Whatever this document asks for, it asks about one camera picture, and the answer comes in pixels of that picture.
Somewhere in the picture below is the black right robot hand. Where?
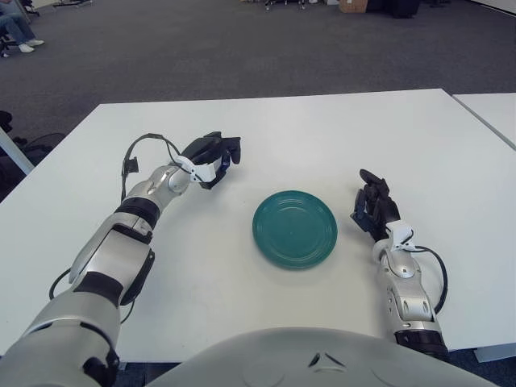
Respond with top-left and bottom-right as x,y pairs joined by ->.
349,168 -> 414,252

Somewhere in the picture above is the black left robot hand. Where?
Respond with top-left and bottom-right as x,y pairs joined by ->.
175,131 -> 243,191

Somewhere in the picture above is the teal round plate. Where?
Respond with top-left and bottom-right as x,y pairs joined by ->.
252,189 -> 339,271

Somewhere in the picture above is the black office chair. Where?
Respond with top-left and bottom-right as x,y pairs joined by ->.
0,110 -> 67,163

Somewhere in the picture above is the grey robot torso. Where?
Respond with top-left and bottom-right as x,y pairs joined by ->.
144,327 -> 492,387

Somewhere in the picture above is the white table leg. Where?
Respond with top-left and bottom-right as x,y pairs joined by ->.
0,127 -> 35,176

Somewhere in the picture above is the white table foot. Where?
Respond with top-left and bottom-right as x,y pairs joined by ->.
472,345 -> 516,364

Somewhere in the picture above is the black cabinet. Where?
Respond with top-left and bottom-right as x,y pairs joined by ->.
368,0 -> 422,19

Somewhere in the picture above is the brown cardboard box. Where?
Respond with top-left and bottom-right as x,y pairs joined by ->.
338,0 -> 369,14

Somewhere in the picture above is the seated person in jeans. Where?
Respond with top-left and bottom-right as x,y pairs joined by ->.
0,0 -> 46,54

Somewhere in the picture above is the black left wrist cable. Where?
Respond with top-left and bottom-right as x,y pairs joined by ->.
120,131 -> 183,203

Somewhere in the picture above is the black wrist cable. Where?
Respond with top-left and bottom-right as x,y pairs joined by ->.
120,131 -> 183,203
410,244 -> 450,314

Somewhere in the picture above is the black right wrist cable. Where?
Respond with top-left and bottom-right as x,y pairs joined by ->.
410,244 -> 450,314

